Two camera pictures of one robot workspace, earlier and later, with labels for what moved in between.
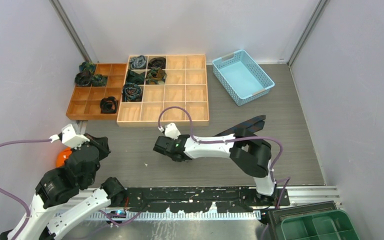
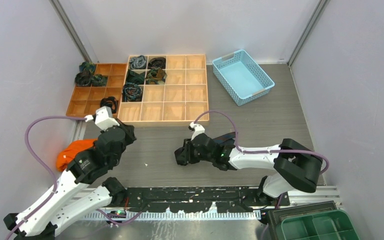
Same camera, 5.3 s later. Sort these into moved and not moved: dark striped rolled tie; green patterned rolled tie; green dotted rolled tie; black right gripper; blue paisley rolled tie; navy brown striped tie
Moved: navy brown striped tie; black right gripper
Not moved: dark striped rolled tie; green patterned rolled tie; green dotted rolled tie; blue paisley rolled tie
